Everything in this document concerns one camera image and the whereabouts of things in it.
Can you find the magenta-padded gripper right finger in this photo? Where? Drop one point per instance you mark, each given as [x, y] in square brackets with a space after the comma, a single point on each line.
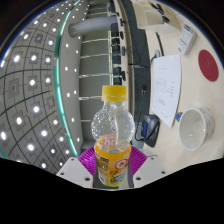
[150, 170]

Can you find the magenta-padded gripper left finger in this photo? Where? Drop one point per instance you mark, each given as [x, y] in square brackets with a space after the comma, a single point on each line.
[73, 170]

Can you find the yellow-capped clear drink bottle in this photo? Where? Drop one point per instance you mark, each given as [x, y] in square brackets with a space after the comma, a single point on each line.
[112, 160]

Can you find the black desk phone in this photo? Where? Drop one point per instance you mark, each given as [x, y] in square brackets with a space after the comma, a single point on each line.
[150, 130]

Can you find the white dotted mug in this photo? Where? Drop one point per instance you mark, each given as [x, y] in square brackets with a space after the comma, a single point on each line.
[195, 128]

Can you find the white printed paper sheets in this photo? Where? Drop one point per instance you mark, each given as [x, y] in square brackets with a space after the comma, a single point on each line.
[166, 88]

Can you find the ceiling lights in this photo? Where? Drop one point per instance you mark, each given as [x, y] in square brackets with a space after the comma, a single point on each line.
[33, 83]

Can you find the long curved conference desk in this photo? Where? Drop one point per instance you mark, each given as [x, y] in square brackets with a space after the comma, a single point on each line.
[135, 60]

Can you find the flat round red coaster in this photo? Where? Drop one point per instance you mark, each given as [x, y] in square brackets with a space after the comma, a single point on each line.
[208, 65]

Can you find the row of black office chairs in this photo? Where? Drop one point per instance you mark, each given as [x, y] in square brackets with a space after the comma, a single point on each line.
[116, 50]

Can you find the white remote control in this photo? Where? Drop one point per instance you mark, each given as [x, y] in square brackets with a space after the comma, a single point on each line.
[186, 39]

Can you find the small tan cardboard box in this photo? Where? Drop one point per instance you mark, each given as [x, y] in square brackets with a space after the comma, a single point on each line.
[160, 16]

